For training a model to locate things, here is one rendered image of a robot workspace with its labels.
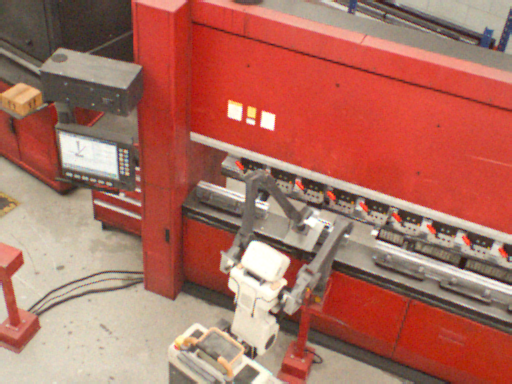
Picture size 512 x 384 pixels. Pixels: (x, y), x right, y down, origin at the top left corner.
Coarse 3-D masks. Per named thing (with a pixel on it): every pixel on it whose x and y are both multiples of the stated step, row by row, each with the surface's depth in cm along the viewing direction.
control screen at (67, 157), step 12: (60, 132) 408; (72, 144) 412; (84, 144) 409; (96, 144) 407; (108, 144) 405; (72, 156) 418; (84, 156) 415; (96, 156) 413; (108, 156) 410; (84, 168) 422; (96, 168) 419; (108, 168) 416
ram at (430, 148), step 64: (192, 64) 414; (256, 64) 396; (320, 64) 380; (192, 128) 444; (256, 128) 423; (320, 128) 404; (384, 128) 387; (448, 128) 372; (384, 192) 413; (448, 192) 395
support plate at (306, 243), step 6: (318, 222) 451; (312, 228) 446; (318, 228) 447; (288, 234) 441; (294, 234) 441; (300, 234) 442; (312, 234) 442; (318, 234) 443; (288, 240) 437; (294, 240) 437; (300, 240) 438; (306, 240) 438; (312, 240) 438; (294, 246) 434; (300, 246) 434; (306, 246) 434; (312, 246) 434
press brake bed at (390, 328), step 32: (192, 224) 480; (192, 256) 500; (288, 256) 461; (192, 288) 527; (224, 288) 512; (352, 288) 455; (384, 288) 444; (288, 320) 510; (320, 320) 488; (352, 320) 472; (384, 320) 460; (416, 320) 448; (448, 320) 437; (480, 320) 427; (352, 352) 495; (384, 352) 484; (416, 352) 465; (448, 352) 454; (480, 352) 442
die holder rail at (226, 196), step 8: (200, 184) 475; (208, 184) 475; (200, 192) 477; (208, 192) 474; (216, 192) 470; (224, 192) 471; (232, 192) 471; (224, 200) 472; (232, 200) 469; (240, 200) 466; (256, 200) 467; (240, 208) 470; (256, 208) 465; (264, 208) 462; (256, 216) 468; (264, 216) 468
